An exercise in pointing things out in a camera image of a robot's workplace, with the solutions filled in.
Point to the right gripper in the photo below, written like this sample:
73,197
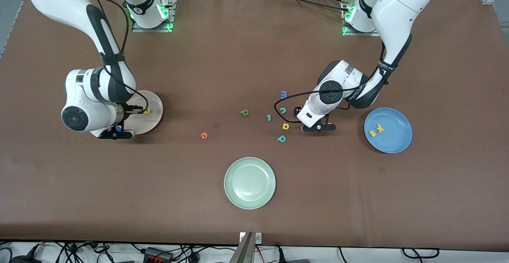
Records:
128,109

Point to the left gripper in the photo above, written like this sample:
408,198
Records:
296,111

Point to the yellow foam letter k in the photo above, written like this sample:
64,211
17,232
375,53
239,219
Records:
379,128

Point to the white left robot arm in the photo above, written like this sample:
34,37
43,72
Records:
397,8

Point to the beige brown plate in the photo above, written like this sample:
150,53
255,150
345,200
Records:
154,123

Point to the teal foam letter a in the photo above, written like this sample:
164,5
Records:
282,138

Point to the green foam letter p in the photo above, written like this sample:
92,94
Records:
244,112

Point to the pale green plate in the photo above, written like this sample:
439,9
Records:
249,183

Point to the blue plate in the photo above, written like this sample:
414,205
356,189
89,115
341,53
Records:
393,135

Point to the black orange power box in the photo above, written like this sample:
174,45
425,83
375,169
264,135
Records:
157,255

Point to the black power adapter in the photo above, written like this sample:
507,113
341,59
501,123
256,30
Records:
24,260

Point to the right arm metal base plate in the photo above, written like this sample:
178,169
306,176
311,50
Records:
153,30

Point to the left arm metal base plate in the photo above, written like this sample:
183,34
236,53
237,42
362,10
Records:
360,34

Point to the white mounting bracket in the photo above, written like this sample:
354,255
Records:
258,238

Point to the metal camera pole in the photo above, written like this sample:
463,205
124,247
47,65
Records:
244,251

